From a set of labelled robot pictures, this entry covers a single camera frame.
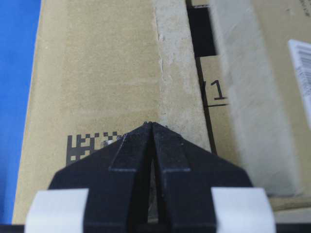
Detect brown cardboard box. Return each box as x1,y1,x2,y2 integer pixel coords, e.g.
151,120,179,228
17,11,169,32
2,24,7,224
13,0,311,223

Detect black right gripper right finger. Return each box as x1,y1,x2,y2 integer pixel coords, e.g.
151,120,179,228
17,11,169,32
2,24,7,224
152,121,276,233

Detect blue table mat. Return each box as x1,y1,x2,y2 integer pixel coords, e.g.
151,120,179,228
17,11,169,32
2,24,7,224
0,0,41,224

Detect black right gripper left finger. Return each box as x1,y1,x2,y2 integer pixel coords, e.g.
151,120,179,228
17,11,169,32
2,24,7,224
25,121,153,233

